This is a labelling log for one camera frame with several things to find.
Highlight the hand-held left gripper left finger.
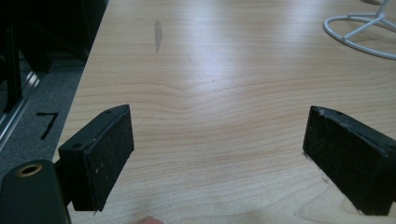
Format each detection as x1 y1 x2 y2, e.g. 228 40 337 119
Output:
57 104 135 213

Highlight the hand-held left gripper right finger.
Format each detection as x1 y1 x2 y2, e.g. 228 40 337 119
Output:
302 105 396 217

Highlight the black metal stand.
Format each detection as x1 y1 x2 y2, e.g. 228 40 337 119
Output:
0 0 110 114

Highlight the silver metal rail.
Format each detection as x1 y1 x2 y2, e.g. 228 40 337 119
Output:
0 70 41 153

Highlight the white wire stand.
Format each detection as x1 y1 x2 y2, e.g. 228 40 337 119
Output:
322 0 396 61

